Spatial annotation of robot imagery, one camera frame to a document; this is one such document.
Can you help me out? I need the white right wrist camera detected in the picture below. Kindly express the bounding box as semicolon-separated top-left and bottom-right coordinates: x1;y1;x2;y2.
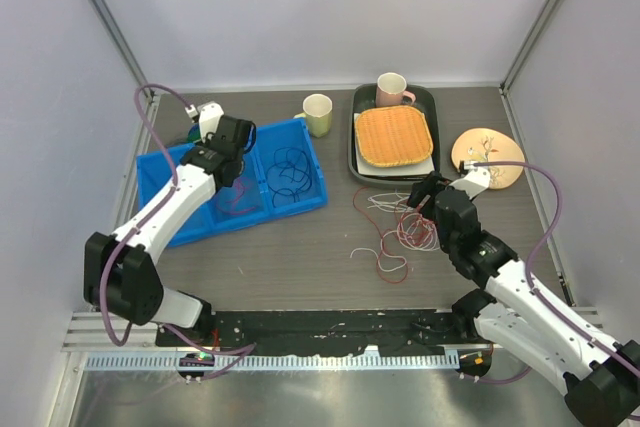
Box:
452;160;491;200

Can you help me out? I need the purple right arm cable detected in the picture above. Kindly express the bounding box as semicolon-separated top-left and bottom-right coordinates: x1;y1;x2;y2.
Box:
469;160;640;378

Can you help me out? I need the blue thin cable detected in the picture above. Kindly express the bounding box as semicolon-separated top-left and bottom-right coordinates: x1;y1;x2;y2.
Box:
264;146;314;208

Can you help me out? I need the red thin cable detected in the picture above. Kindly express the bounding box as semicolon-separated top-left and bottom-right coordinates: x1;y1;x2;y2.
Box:
214;175;441;285

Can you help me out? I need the woven orange basket tray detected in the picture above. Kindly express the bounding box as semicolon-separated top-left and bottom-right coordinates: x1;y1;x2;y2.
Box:
354;105;434;168

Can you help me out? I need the beige plate with bird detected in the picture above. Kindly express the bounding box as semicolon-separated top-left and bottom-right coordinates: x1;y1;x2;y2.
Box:
451;128;525;190

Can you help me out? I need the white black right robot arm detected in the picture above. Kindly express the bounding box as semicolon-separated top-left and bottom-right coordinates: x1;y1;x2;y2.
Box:
407;164;639;426

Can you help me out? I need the pink ceramic mug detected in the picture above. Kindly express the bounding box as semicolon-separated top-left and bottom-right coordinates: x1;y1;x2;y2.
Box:
375;72;416;107

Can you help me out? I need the light green ceramic mug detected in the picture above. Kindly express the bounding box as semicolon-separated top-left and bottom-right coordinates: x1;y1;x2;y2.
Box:
295;93;333;138

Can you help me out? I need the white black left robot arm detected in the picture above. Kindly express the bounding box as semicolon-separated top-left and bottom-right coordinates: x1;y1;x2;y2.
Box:
83;115;257;346

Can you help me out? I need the white slotted cable duct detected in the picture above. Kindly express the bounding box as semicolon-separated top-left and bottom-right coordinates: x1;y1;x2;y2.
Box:
85;349;459;372

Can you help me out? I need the white square plate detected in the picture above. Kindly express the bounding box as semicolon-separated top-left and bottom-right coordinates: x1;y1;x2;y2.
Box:
354;135;434;178

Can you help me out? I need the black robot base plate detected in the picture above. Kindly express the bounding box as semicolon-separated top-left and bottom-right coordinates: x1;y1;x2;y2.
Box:
178;309;486;357

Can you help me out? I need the blue plastic compartment bin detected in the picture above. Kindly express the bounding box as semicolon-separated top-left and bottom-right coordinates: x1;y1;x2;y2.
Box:
135;119;329;248

